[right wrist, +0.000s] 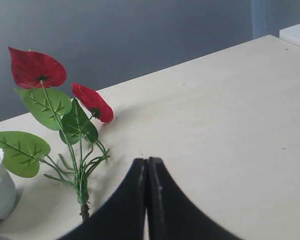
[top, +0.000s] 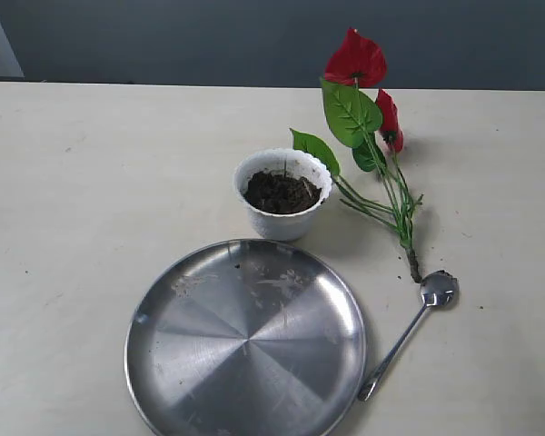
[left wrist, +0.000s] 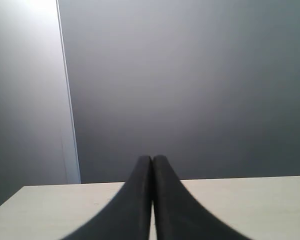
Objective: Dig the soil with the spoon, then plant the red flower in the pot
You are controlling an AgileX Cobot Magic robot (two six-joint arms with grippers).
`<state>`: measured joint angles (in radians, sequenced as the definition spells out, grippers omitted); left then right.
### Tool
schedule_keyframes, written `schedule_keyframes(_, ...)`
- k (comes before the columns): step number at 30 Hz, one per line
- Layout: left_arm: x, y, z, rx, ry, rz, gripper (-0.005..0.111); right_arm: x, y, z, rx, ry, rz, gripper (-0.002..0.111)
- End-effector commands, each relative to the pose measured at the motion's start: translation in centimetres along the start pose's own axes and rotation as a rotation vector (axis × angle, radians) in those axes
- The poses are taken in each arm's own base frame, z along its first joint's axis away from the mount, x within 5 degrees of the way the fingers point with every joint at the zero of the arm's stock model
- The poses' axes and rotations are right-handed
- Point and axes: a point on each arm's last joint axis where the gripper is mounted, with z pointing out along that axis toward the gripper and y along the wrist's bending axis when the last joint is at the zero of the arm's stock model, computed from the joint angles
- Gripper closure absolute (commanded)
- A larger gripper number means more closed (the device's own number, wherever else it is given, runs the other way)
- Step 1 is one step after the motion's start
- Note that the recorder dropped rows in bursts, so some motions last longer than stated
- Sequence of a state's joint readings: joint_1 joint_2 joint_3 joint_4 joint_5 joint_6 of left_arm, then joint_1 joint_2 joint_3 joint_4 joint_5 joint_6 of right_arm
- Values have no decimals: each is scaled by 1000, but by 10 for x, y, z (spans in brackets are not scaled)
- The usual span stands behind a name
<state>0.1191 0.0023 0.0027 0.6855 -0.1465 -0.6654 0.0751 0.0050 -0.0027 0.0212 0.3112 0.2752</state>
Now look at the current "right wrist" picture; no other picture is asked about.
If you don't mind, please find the artificial red anthurium plant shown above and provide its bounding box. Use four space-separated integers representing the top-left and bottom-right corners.
0 47 114 221

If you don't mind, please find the white side table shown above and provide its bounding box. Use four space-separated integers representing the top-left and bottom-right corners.
279 23 300 47

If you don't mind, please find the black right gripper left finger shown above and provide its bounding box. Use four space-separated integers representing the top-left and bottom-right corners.
60 158 147 240

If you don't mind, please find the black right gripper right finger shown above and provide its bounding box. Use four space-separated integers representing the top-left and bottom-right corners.
147 157 240 240

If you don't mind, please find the small white flower pot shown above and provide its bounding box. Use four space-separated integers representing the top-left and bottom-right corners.
0 148 17 221

